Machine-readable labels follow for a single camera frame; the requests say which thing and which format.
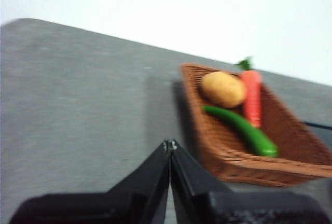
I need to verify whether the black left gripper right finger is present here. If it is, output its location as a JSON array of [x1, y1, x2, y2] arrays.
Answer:
[[169, 139, 332, 224]]

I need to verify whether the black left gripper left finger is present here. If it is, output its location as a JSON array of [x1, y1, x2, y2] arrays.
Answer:
[[9, 139, 171, 224]]

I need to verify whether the long green pepper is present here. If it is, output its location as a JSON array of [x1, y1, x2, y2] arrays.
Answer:
[[201, 105, 279, 158]]

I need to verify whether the brown woven wicker basket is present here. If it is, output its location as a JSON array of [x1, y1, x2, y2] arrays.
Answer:
[[180, 62, 332, 187]]

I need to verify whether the orange carrot with green leaves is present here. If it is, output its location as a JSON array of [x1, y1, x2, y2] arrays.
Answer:
[[235, 57, 262, 129]]

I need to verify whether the yellow-brown potato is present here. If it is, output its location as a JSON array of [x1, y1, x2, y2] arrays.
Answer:
[[201, 71, 247, 109]]

